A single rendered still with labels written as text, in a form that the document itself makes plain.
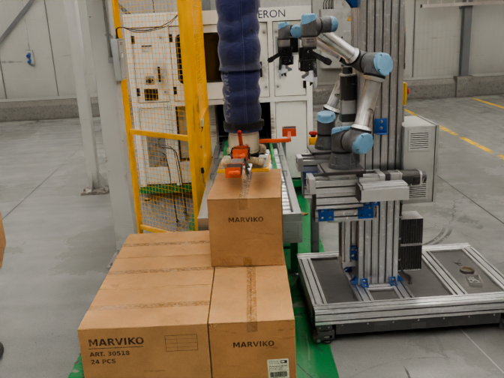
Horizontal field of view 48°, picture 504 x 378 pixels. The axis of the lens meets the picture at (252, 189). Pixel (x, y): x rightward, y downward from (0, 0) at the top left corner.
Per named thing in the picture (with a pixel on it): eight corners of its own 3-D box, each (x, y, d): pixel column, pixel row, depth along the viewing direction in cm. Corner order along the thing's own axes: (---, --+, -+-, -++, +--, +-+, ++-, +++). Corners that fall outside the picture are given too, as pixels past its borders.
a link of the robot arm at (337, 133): (343, 145, 325) (343, 122, 321) (358, 150, 314) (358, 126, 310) (326, 149, 319) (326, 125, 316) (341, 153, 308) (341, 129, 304)
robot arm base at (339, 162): (352, 162, 327) (352, 145, 325) (358, 169, 313) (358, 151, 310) (326, 163, 327) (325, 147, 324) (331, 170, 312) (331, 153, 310)
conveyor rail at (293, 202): (277, 159, 606) (276, 142, 600) (281, 159, 606) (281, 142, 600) (295, 240, 384) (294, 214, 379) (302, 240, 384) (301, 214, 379)
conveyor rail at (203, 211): (216, 162, 606) (215, 145, 600) (220, 162, 606) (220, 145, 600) (199, 244, 385) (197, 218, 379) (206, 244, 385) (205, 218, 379)
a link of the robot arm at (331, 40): (366, 58, 317) (304, 11, 290) (379, 58, 307) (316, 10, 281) (357, 76, 317) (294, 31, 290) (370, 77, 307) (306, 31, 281)
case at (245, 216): (222, 229, 373) (218, 170, 362) (283, 227, 371) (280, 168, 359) (211, 267, 316) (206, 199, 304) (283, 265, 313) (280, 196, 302)
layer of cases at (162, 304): (135, 289, 384) (129, 234, 372) (281, 282, 383) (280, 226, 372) (88, 403, 269) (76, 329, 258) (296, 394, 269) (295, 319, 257)
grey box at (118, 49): (121, 78, 434) (116, 38, 425) (127, 78, 434) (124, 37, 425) (115, 81, 415) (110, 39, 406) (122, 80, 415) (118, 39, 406)
